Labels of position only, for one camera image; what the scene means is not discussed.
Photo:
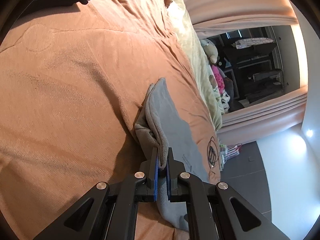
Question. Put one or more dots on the round ceiling light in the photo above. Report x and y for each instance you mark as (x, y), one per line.
(310, 133)

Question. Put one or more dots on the orange blanket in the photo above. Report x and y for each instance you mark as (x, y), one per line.
(75, 80)

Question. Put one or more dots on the white nightstand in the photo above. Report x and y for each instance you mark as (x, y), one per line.
(222, 166)

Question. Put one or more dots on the pink plush toy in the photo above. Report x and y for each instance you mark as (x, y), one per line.
(218, 78)

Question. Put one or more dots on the floral hanging garment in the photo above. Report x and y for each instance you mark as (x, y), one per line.
(250, 42)

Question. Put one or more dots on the pink curtain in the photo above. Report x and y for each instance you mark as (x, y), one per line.
(237, 5)
(262, 115)

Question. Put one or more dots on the dark hanging garment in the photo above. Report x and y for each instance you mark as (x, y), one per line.
(245, 53)

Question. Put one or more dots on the black and white plush toy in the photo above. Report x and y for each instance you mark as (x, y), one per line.
(225, 100)

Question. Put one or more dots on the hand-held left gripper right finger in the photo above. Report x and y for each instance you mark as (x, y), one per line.
(170, 177)

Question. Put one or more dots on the striped gift bag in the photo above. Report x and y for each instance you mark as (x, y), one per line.
(232, 151)

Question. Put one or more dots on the grey t-shirt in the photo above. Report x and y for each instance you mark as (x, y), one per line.
(165, 110)

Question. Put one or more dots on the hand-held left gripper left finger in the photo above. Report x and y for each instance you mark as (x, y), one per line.
(156, 175)

